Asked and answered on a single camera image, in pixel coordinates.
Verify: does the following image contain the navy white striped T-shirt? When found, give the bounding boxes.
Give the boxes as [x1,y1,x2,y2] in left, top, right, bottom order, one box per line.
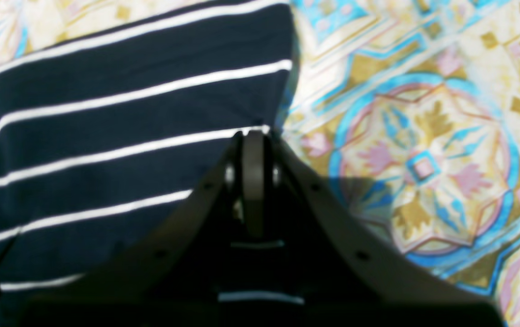
[0,0,294,327]

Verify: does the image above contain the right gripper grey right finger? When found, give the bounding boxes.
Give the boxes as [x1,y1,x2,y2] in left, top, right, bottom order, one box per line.
[253,131,503,327]

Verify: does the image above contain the patterned tablecloth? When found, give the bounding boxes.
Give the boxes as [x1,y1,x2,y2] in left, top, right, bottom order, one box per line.
[0,0,520,327]

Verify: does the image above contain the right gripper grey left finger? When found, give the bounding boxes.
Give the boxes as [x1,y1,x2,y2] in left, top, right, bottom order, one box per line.
[20,132,253,327]

